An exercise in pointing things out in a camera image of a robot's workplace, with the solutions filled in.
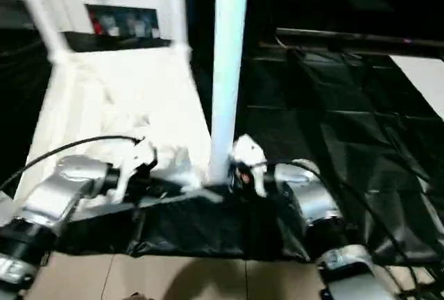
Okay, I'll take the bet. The red packet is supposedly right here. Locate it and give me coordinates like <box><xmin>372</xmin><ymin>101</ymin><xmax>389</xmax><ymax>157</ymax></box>
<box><xmin>90</xmin><ymin>13</ymin><xmax>104</xmax><ymax>35</ymax></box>

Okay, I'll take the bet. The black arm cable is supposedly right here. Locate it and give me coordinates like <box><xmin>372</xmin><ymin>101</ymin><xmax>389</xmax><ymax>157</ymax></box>
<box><xmin>0</xmin><ymin>135</ymin><xmax>146</xmax><ymax>192</ymax></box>
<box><xmin>263</xmin><ymin>159</ymin><xmax>422</xmax><ymax>300</ymax></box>

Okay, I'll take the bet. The white plastic table leg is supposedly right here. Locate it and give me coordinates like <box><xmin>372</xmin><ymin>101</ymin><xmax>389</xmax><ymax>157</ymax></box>
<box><xmin>169</xmin><ymin>0</ymin><xmax>194</xmax><ymax>60</ymax></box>
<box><xmin>15</xmin><ymin>0</ymin><xmax>74</xmax><ymax>63</ymax></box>
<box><xmin>0</xmin><ymin>188</ymin><xmax>17</xmax><ymax>226</ymax></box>
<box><xmin>207</xmin><ymin>0</ymin><xmax>251</xmax><ymax>185</ymax></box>

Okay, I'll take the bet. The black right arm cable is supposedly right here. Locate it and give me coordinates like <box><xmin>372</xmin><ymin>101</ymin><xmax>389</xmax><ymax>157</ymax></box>
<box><xmin>263</xmin><ymin>159</ymin><xmax>422</xmax><ymax>300</ymax></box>

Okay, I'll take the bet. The white flat board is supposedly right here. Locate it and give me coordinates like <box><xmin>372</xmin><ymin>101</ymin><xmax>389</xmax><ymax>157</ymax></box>
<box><xmin>387</xmin><ymin>55</ymin><xmax>444</xmax><ymax>120</ymax></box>

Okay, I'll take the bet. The long black bar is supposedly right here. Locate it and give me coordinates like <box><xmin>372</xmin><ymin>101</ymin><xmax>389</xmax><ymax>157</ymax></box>
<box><xmin>276</xmin><ymin>28</ymin><xmax>444</xmax><ymax>49</ymax></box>

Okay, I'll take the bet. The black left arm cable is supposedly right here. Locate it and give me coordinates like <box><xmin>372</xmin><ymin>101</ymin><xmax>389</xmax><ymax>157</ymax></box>
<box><xmin>0</xmin><ymin>135</ymin><xmax>146</xmax><ymax>192</ymax></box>

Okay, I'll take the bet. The black cable bundle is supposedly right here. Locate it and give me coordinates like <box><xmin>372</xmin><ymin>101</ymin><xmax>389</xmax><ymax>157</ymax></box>
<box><xmin>402</xmin><ymin>261</ymin><xmax>444</xmax><ymax>300</ymax></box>

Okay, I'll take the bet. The black mat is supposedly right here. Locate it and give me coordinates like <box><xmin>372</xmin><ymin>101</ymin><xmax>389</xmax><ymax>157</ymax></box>
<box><xmin>0</xmin><ymin>25</ymin><xmax>444</xmax><ymax>266</ymax></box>

